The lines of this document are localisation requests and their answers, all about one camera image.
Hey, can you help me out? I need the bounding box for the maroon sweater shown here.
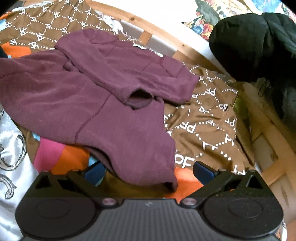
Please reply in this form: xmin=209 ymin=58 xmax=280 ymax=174
xmin=0 ymin=28 xmax=200 ymax=193

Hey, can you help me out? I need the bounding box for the orange pink colourful cloth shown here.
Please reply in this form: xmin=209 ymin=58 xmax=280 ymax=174
xmin=0 ymin=19 xmax=206 ymax=204

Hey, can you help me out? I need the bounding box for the white floral bed sheet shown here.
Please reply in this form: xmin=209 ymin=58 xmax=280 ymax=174
xmin=0 ymin=107 xmax=38 ymax=240

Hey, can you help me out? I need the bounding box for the brown PF patterned blanket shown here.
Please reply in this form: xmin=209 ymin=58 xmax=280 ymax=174
xmin=1 ymin=1 xmax=252 ymax=200

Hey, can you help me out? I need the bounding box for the black puffy jacket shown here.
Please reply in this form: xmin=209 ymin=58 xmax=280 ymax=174
xmin=209 ymin=13 xmax=295 ymax=120

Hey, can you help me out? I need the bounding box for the wooden bed frame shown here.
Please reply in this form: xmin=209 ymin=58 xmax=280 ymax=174
xmin=85 ymin=0 xmax=296 ymax=209

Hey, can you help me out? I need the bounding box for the colourful floral wall hanging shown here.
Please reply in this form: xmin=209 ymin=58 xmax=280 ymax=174
xmin=182 ymin=0 xmax=295 ymax=41

